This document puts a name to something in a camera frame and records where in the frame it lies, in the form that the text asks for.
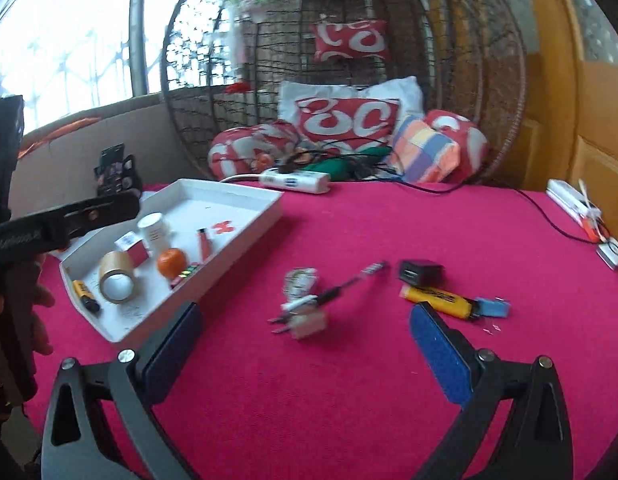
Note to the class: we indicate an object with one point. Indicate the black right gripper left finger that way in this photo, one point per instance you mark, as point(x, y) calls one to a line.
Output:
point(77, 440)

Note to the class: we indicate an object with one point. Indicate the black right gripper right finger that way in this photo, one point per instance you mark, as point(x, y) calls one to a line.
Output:
point(535, 442)

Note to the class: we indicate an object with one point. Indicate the brown packing tape roll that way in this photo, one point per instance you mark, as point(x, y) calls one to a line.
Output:
point(116, 279)

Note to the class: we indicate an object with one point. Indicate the white red small carton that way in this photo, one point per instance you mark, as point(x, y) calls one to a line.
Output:
point(132, 245)

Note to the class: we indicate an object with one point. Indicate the white pill bottle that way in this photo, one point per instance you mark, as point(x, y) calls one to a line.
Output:
point(155, 233)

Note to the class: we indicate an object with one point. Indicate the orange tangerine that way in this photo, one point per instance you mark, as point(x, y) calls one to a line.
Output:
point(171, 262)

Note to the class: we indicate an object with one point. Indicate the black usb charger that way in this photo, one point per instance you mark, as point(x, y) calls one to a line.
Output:
point(420, 273)

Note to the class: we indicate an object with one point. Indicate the white plug adapter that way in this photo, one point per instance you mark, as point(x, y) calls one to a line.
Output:
point(303, 325)

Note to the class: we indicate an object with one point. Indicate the black gel pen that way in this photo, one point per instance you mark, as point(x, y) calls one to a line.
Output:
point(312, 302)

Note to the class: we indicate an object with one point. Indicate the black smartphone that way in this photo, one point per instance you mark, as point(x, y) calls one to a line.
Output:
point(109, 172)

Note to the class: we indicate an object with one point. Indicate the blue binder clip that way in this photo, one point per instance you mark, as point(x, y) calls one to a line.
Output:
point(490, 310)

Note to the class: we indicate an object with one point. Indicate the yellow black lighter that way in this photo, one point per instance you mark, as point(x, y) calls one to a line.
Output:
point(441, 301)

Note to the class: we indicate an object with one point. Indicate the white shallow tray box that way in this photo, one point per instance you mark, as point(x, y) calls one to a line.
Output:
point(235, 217)

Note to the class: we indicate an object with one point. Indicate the red lip balm tube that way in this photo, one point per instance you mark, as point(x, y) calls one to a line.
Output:
point(205, 247)

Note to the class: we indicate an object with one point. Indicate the white small device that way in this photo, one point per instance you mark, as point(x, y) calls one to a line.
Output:
point(608, 252)

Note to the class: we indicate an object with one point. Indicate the magenta tablecloth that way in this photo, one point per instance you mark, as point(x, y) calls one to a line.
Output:
point(357, 400)

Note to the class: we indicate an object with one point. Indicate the white power strip right edge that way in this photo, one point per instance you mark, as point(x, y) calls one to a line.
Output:
point(572, 201)

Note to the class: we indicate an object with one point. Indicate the red white seat cushion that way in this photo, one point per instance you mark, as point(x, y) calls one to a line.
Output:
point(252, 150)

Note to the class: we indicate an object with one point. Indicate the clear plastic wrapper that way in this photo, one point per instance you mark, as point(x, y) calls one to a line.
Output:
point(299, 283)

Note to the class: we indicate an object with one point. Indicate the white power strip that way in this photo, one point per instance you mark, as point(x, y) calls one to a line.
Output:
point(301, 181)

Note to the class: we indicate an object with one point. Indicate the wicker hanging egg chair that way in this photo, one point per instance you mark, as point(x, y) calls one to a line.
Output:
point(467, 55)

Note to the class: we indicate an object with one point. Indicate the plaid colourful cushion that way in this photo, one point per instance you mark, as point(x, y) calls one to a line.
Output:
point(420, 154)

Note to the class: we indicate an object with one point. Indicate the wooden glass door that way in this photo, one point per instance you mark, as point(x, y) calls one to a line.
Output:
point(570, 130)

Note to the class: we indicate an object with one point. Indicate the green cloth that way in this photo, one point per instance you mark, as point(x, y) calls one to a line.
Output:
point(344, 167)

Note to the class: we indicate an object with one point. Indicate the white feather dreamcatcher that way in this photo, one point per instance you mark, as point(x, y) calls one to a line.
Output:
point(239, 13)

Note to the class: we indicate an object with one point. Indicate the red white back cushion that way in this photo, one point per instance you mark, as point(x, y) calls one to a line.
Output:
point(347, 124)

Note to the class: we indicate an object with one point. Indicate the red white small headrest pillow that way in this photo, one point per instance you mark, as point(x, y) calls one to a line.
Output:
point(351, 41)

